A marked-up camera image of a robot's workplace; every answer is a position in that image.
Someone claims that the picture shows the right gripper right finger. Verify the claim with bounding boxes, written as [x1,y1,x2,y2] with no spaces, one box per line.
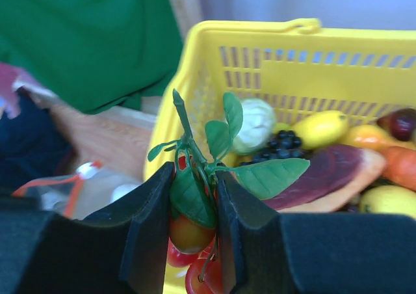
[217,172,415,293]

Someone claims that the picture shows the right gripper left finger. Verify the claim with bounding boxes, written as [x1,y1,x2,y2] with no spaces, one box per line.
[1,162,174,293]

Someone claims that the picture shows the clear zip top bag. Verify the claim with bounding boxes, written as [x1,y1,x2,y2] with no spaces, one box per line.
[12,161,142,220]

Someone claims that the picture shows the toy cherry bunch with leaves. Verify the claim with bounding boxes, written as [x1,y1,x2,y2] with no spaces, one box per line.
[148,90,310,293]

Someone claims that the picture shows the orange toy fruit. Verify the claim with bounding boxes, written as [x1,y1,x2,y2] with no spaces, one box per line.
[382,146,415,191]

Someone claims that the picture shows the yellow plastic shopping basket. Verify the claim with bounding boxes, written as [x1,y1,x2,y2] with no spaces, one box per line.
[142,18,416,294]

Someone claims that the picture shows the dark purple toy fig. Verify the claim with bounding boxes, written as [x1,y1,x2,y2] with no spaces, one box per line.
[376,108,415,142]

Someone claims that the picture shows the green tank top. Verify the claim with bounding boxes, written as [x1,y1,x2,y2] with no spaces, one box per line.
[1,0,183,114]

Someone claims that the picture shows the dark navy cloth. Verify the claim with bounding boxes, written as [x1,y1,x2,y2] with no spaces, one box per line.
[1,90,75,191]

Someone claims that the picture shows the dark toy grapes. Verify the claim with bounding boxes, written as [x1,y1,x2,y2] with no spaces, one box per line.
[239,130,306,166]

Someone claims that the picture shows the yellow toy lemon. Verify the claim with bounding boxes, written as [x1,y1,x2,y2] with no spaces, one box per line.
[359,185,415,218]

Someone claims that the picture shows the pink shirt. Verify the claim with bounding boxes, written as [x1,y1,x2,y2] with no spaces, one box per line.
[0,62,27,119]

